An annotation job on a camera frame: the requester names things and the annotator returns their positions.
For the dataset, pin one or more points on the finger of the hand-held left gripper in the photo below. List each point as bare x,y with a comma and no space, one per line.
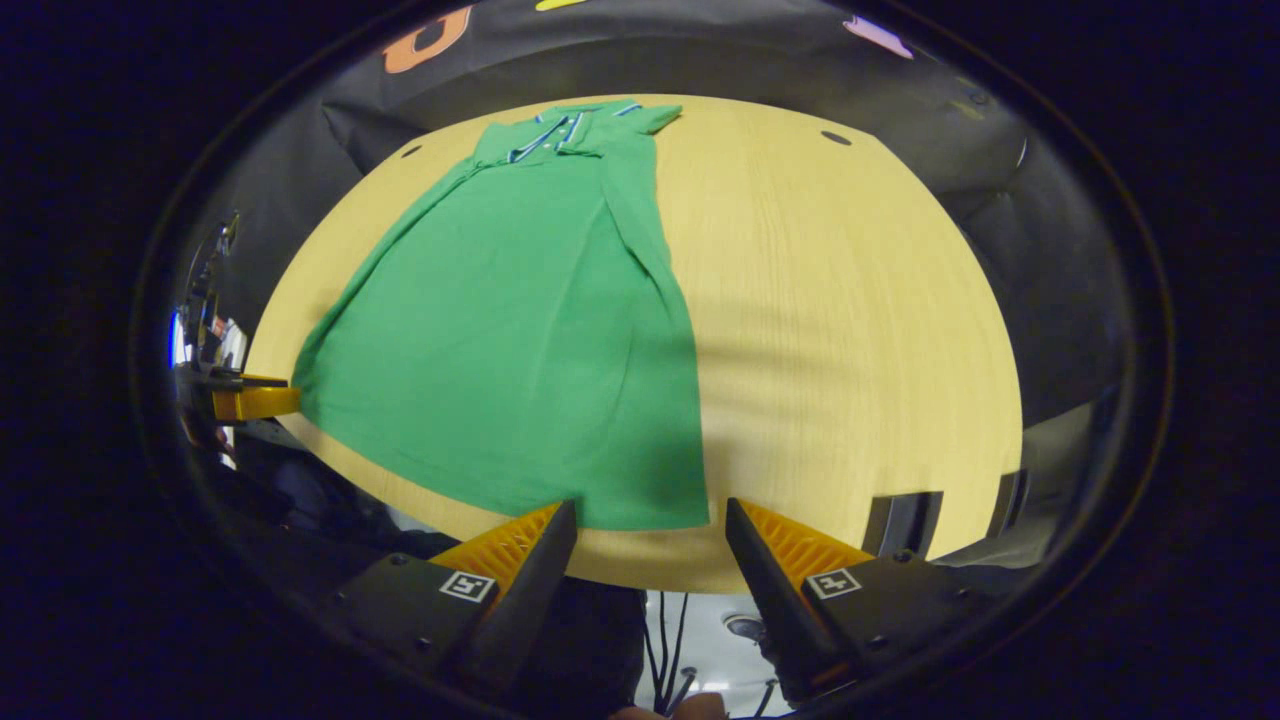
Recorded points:
255,400

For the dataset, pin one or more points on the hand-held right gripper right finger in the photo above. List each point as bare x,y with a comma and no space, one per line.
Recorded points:
770,600

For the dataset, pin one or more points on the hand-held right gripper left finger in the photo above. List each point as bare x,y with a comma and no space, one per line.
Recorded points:
535,600

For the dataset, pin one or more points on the green T-shirt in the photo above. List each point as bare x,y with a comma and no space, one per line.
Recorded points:
500,350

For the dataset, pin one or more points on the round grey floor fitting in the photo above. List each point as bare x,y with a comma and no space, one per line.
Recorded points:
747,627

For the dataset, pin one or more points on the blue and white screen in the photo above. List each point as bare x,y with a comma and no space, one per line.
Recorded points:
179,338

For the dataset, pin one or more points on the black backdrop cloth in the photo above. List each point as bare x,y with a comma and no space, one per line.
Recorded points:
700,50

